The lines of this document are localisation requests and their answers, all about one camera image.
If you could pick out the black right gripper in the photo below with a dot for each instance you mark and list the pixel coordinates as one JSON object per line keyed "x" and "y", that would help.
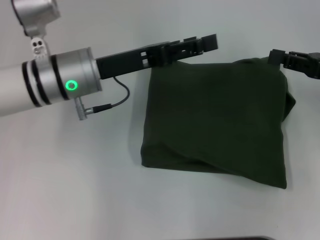
{"x": 315, "y": 65}

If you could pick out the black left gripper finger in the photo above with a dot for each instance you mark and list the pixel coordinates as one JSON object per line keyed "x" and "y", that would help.
{"x": 210, "y": 43}

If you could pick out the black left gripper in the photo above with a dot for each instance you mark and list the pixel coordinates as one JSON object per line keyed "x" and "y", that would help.
{"x": 120, "y": 63}

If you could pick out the dark green FREE T-shirt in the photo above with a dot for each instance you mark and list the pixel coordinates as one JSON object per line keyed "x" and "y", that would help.
{"x": 212, "y": 120}

